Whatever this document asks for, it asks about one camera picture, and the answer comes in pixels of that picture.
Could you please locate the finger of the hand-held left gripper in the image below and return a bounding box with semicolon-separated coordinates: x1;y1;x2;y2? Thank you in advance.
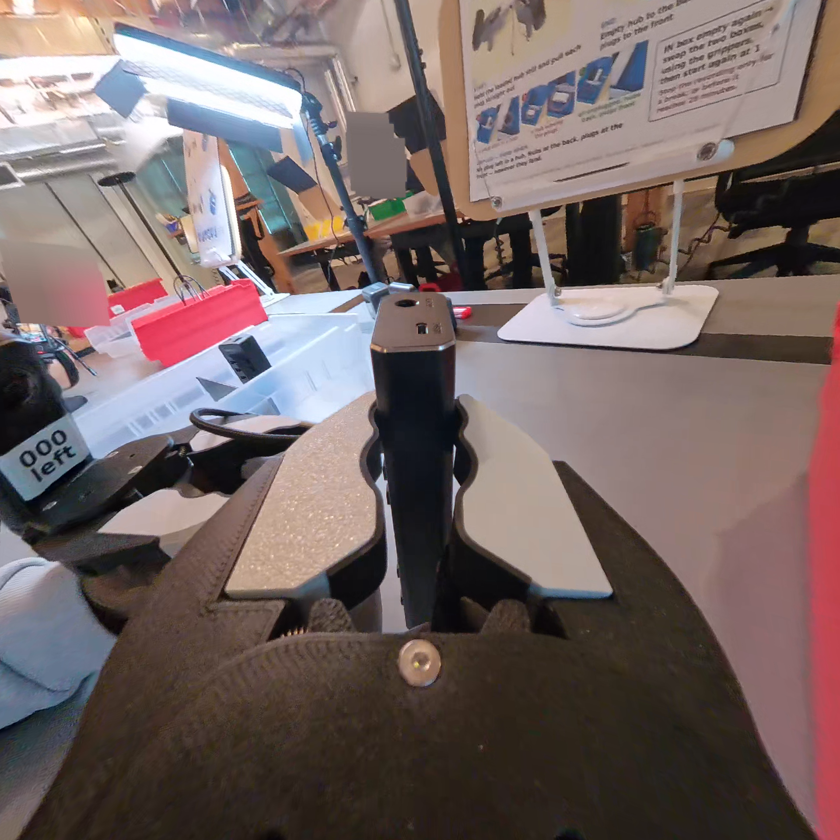
97;489;231;560
189;413;315;457

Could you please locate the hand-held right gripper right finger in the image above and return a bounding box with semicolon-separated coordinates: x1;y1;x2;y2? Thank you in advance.
451;394;616;608

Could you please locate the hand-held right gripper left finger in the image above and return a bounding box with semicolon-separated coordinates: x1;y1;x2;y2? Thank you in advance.
223;392;388;618

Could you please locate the black USB hub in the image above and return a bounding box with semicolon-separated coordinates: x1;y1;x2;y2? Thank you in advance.
369;295;458;631
218;335;272;383

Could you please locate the red plastic bin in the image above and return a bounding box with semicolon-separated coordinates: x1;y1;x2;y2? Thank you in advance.
108;279;165;319
131;279;270;367
807;305;840;840

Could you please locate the person's left forearm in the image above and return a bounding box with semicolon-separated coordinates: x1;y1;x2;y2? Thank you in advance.
0;558;116;729

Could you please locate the white poster stand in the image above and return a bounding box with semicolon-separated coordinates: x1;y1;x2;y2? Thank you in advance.
497;180;721;352

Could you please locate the wooden desk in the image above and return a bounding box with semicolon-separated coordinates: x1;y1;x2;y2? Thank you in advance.
279;210;526;260

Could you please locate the black light stand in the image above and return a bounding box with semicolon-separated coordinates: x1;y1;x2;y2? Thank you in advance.
298;92;382;286

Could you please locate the black floor lamp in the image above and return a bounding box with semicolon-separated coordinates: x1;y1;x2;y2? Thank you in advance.
97;172;191;290
392;0;470;290

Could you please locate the LED light panel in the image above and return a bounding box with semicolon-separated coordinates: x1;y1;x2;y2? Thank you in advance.
95;23;306;155

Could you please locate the wooden poster board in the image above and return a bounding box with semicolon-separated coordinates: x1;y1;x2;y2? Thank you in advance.
438;0;840;223

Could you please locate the black office chair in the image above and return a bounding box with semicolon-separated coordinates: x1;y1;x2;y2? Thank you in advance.
705;128;840;280

